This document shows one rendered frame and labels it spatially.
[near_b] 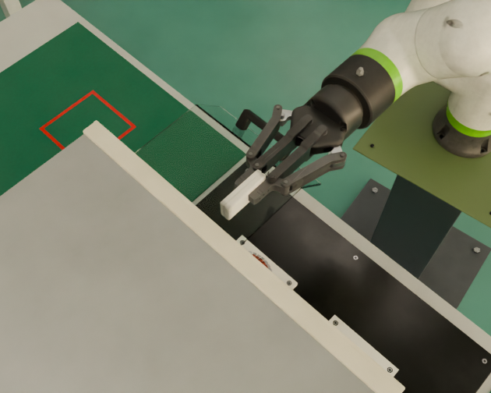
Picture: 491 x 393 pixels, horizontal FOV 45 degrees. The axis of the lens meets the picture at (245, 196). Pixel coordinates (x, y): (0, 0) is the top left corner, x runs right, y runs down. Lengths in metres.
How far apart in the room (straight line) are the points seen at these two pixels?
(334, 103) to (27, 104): 0.90
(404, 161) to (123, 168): 0.84
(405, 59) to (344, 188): 1.37
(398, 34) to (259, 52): 1.74
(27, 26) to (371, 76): 1.09
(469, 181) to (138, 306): 0.96
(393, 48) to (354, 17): 1.90
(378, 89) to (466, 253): 1.39
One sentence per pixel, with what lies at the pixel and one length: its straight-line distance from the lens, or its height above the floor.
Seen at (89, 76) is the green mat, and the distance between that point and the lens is 1.55.
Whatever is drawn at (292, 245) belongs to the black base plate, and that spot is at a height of 0.77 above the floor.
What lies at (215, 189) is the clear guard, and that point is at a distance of 0.94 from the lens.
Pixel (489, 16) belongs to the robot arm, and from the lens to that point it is 0.82.
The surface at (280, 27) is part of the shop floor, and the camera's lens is 2.70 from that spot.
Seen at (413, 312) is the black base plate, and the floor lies 0.77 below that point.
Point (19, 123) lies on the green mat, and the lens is 1.50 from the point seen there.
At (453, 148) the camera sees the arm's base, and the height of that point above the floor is 0.77.
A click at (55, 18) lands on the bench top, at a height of 0.75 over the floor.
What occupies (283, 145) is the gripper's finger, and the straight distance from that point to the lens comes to 0.80.
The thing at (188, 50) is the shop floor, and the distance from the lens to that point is 2.61.
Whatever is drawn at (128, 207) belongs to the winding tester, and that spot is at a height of 1.32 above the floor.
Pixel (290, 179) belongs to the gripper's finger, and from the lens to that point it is 0.77.
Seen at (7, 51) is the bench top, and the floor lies 0.75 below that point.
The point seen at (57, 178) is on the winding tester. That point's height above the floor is 1.32.
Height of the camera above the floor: 1.87
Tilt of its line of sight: 60 degrees down
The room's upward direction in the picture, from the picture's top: straight up
